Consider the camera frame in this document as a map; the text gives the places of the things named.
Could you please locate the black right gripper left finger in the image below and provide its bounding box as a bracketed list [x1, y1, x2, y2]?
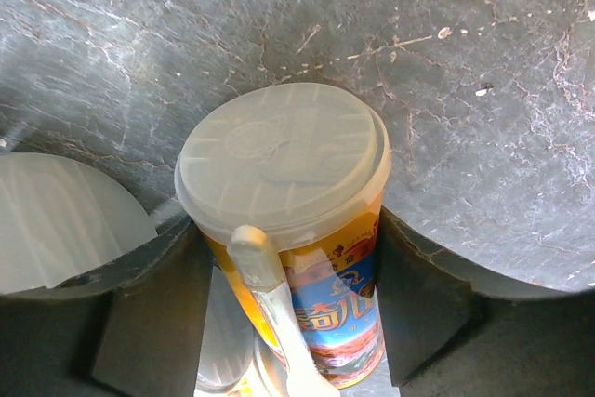
[1, 218, 212, 396]

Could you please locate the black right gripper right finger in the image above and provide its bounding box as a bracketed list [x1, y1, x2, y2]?
[377, 210, 594, 396]

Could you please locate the tall orange can with spoon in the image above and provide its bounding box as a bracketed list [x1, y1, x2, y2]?
[174, 83, 391, 389]

